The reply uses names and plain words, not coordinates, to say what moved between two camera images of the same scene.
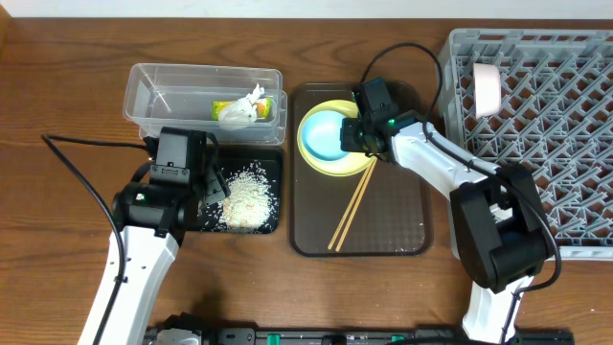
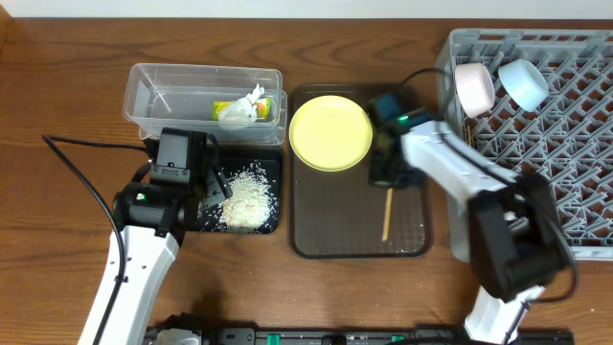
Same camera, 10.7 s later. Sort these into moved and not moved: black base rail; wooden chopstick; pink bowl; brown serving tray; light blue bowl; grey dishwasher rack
Moved: pink bowl; light blue bowl; wooden chopstick
Not moved: grey dishwasher rack; brown serving tray; black base rail
